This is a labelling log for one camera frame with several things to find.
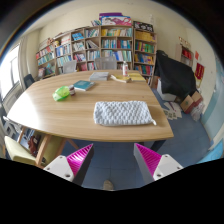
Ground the wooden bookshelf with books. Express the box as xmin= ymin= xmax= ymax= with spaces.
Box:
xmin=36 ymin=25 xmax=157 ymax=84

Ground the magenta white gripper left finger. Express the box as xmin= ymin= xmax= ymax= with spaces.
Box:
xmin=44 ymin=144 xmax=94 ymax=186

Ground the grey mesh chair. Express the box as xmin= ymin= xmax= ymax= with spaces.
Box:
xmin=95 ymin=56 xmax=117 ymax=70

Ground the small dark jar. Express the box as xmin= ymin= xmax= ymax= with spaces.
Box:
xmin=69 ymin=85 xmax=75 ymax=96

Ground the clear plastic bottle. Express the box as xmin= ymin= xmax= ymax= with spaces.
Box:
xmin=122 ymin=61 xmax=128 ymax=77

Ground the black cloth covered object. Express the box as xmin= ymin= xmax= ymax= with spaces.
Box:
xmin=154 ymin=50 xmax=196 ymax=99

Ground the wooden table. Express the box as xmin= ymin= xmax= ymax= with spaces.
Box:
xmin=8 ymin=71 xmax=174 ymax=166

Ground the white knitted towel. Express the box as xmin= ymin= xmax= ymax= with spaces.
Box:
xmin=93 ymin=101 xmax=156 ymax=126

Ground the shoe tip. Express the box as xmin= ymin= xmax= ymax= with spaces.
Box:
xmin=103 ymin=180 xmax=114 ymax=191

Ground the cardboard box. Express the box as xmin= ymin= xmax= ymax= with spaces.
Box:
xmin=180 ymin=91 xmax=203 ymax=114

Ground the grey book stack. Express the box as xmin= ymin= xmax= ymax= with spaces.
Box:
xmin=89 ymin=72 xmax=109 ymax=81

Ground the teal book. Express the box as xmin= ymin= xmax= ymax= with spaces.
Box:
xmin=73 ymin=80 xmax=95 ymax=91

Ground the yellow folder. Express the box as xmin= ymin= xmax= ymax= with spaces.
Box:
xmin=129 ymin=73 xmax=145 ymax=82

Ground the grey chair left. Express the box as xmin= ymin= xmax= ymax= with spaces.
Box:
xmin=63 ymin=60 xmax=77 ymax=74

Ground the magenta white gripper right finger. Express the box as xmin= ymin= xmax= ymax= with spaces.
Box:
xmin=133 ymin=143 xmax=183 ymax=184

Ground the yellow book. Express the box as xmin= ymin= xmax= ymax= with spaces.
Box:
xmin=110 ymin=75 xmax=131 ymax=83

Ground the green chair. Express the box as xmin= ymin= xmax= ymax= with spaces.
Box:
xmin=4 ymin=131 xmax=66 ymax=167

